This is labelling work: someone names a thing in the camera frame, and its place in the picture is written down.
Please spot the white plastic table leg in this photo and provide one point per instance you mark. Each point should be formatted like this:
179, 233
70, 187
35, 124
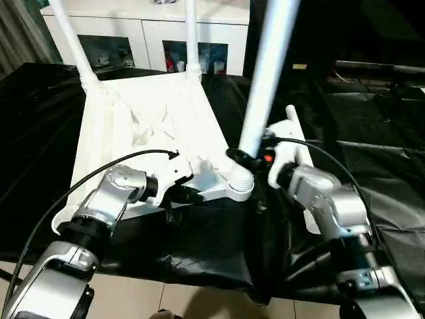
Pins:
297, 116
192, 36
269, 83
74, 43

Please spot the white plastic table top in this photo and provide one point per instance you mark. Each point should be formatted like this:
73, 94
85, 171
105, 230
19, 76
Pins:
149, 109

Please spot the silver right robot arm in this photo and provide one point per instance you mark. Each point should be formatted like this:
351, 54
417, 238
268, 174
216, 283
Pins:
332, 199

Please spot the black work mat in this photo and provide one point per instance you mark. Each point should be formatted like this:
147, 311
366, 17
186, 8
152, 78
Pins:
206, 249

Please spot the small yellow label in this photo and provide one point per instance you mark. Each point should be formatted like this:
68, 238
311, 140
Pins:
299, 66

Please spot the white glass-door cabinet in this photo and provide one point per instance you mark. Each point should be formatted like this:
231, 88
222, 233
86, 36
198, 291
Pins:
149, 30

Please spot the white side board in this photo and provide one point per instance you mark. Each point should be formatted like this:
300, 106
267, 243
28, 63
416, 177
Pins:
422, 91

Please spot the dark item on cabinet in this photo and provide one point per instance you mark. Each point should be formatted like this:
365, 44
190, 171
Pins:
162, 2

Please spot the black tripod leg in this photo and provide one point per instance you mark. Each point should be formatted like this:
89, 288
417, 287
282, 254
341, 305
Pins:
10, 275

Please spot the grey curtain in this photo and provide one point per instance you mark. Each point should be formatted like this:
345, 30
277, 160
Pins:
20, 36

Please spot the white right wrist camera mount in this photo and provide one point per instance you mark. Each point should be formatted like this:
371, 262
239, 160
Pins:
289, 149

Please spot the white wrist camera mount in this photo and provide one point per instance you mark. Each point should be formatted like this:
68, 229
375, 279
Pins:
289, 149
172, 172

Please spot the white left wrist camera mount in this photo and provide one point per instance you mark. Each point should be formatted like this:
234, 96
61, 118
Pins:
172, 172

